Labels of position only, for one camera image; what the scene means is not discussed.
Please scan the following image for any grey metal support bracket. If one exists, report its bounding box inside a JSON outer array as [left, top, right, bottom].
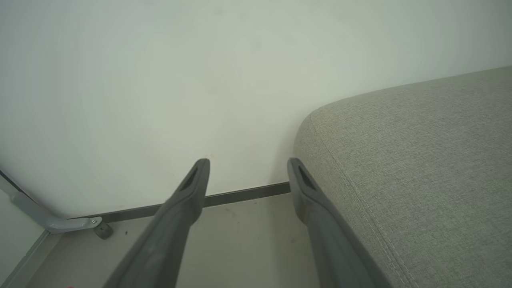
[[0, 170, 103, 235]]

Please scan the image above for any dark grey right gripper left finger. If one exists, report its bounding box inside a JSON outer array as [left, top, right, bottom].
[[103, 158, 211, 288]]

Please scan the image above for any dark grey round foot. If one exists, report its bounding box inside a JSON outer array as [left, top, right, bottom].
[[94, 222, 114, 240]]

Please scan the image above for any grey fabric sofa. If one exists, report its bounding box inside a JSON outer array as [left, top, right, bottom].
[[293, 66, 512, 288]]

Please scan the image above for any white partition panel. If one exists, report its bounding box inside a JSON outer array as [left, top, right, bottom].
[[0, 188, 60, 288]]

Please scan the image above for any dark baseboard strip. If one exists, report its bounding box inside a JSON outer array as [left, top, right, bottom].
[[68, 182, 291, 223]]

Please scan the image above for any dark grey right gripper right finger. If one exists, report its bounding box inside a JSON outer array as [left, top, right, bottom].
[[287, 158, 393, 288]]

